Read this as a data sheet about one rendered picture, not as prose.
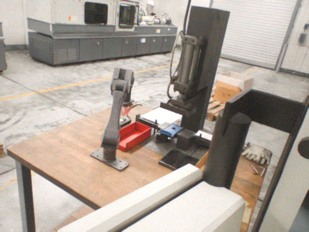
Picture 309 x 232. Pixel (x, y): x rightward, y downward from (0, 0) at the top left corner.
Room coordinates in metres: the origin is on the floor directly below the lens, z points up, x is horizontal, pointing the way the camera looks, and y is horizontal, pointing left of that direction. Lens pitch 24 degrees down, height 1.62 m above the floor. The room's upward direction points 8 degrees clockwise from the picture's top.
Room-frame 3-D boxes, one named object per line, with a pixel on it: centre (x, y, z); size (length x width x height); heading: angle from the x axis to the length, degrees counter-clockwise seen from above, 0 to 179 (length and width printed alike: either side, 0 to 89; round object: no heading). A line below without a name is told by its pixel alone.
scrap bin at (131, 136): (1.26, 0.12, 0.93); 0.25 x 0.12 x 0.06; 152
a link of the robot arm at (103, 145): (1.04, 0.20, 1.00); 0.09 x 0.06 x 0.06; 90
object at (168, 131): (1.28, -0.10, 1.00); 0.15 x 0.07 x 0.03; 152
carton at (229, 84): (4.63, -1.39, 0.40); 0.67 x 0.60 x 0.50; 144
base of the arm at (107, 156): (1.03, 0.20, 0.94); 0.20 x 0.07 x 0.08; 62
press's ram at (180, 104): (1.38, -0.15, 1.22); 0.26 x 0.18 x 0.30; 152
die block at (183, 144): (1.31, -0.13, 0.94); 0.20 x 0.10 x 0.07; 62
